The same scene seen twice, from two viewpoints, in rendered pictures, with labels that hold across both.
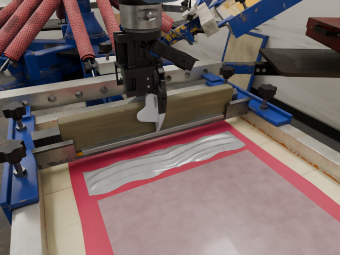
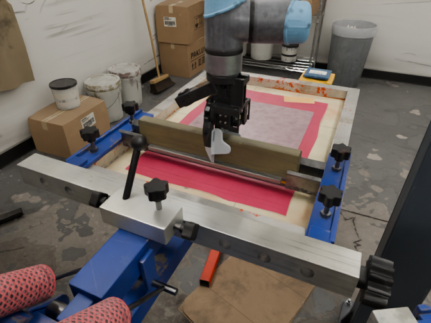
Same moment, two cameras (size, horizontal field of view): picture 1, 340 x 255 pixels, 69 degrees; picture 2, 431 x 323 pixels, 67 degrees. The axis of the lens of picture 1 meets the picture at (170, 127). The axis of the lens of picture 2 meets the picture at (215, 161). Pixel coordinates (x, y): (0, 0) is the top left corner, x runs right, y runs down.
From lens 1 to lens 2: 1.08 m
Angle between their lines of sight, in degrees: 98
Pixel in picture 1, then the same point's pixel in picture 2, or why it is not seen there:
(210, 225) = (254, 125)
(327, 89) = not seen: outside the picture
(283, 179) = (197, 117)
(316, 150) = (170, 104)
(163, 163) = not seen: hidden behind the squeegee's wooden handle
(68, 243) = (319, 151)
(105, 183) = not seen: hidden behind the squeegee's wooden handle
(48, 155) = (313, 169)
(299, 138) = (162, 109)
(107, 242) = (302, 143)
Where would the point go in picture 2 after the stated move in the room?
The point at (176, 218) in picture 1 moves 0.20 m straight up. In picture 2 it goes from (265, 133) to (271, 66)
